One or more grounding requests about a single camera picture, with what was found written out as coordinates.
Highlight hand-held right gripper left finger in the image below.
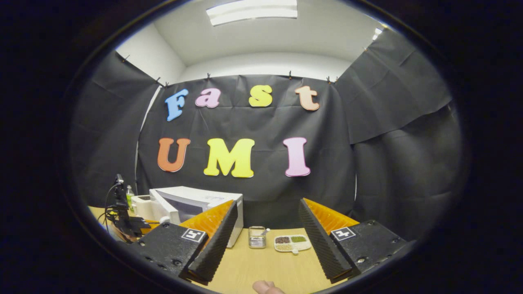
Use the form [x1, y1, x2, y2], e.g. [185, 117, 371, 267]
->
[130, 199, 239, 285]

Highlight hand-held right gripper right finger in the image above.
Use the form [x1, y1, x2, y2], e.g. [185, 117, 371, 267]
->
[297, 198, 409, 285]

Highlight white microwave oven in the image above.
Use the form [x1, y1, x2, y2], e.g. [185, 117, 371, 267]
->
[149, 186, 244, 248]

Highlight cream white toaster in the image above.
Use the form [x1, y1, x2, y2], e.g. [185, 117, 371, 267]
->
[132, 195, 155, 221]

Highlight white divided seasoning dish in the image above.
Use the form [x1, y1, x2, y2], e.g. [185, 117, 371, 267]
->
[274, 234, 312, 254]

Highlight row of black cloth clips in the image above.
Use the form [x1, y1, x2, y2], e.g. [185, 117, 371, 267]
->
[122, 55, 340, 87]

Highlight long ceiling light panel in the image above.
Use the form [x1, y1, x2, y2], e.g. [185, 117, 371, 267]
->
[206, 0, 298, 26]

